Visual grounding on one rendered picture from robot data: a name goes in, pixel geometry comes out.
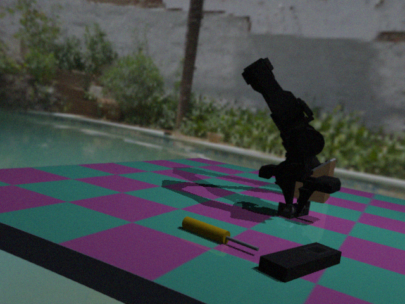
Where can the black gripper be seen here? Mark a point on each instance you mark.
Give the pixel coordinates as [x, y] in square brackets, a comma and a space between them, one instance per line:
[323, 184]

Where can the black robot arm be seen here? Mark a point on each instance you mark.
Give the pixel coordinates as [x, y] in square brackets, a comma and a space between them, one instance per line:
[287, 114]

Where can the yellow screwdriver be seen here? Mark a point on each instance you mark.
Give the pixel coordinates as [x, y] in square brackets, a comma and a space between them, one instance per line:
[212, 232]

